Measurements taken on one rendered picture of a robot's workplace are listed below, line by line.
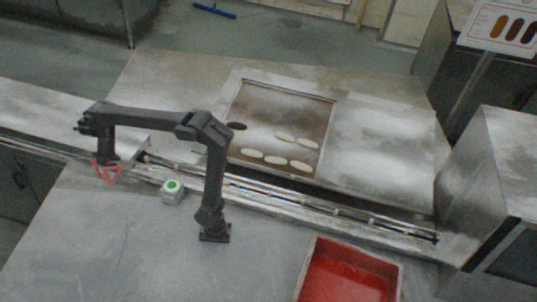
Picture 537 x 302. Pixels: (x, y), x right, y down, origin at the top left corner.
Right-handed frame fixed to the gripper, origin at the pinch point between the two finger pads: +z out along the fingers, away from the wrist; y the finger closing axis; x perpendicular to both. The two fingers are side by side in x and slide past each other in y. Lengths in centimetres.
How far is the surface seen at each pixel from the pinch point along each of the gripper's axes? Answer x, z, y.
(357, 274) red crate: -68, 27, -61
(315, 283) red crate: -53, 29, -54
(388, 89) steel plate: -164, -40, -4
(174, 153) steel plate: -37.4, -1.9, 23.2
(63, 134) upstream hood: 2.9, -8.3, 45.0
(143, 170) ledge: -20.7, 2.9, 17.0
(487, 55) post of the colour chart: -153, -59, -59
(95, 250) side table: 3.4, 25.8, 0.6
